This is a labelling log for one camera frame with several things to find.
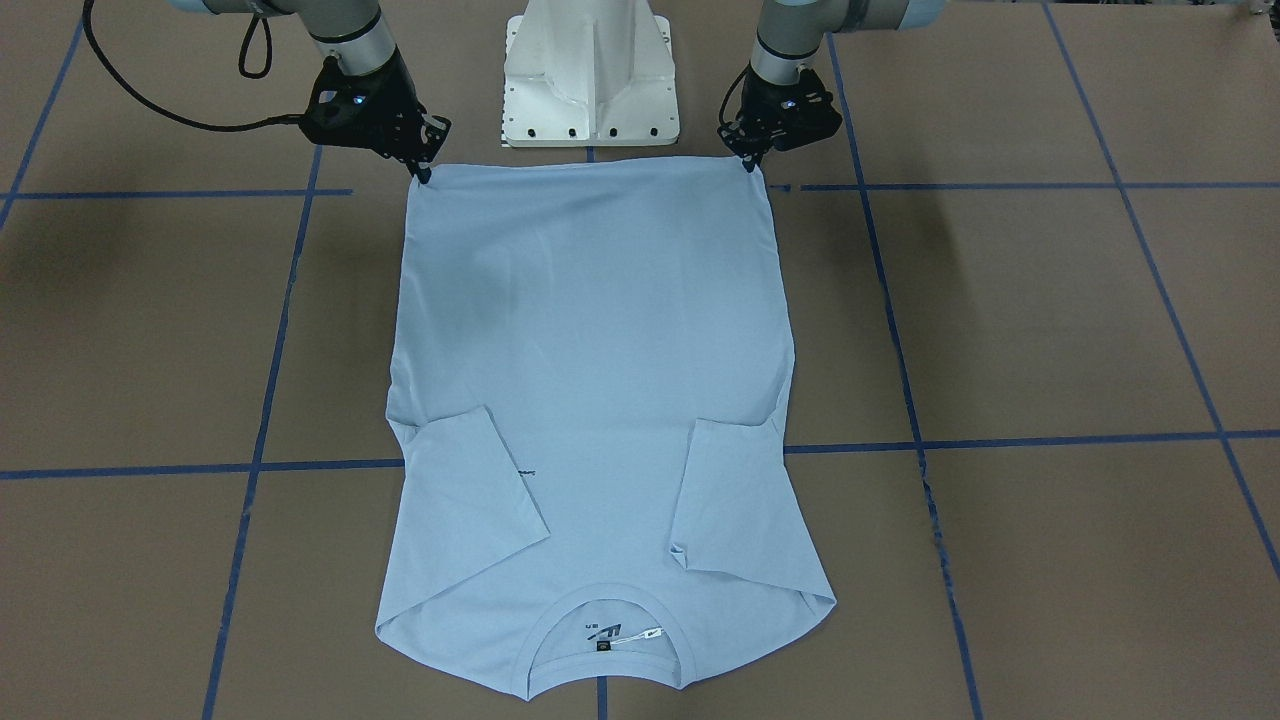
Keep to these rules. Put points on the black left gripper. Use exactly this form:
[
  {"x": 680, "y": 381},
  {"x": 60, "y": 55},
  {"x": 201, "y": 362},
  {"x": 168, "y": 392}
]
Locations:
[{"x": 757, "y": 92}]

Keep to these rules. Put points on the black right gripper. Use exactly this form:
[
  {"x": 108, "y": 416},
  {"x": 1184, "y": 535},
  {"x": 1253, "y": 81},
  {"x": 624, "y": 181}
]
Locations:
[{"x": 392, "y": 88}]

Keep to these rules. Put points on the light blue t-shirt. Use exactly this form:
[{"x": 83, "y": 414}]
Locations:
[{"x": 589, "y": 385}]

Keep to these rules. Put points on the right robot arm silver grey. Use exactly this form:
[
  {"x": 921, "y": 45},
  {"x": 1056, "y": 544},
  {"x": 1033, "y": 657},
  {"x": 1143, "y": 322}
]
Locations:
[{"x": 355, "y": 32}]

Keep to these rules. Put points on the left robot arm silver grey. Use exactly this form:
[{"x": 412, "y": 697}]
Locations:
[{"x": 789, "y": 33}]

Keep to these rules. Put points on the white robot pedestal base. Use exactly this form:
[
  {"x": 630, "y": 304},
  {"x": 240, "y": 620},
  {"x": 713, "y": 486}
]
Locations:
[{"x": 589, "y": 73}]

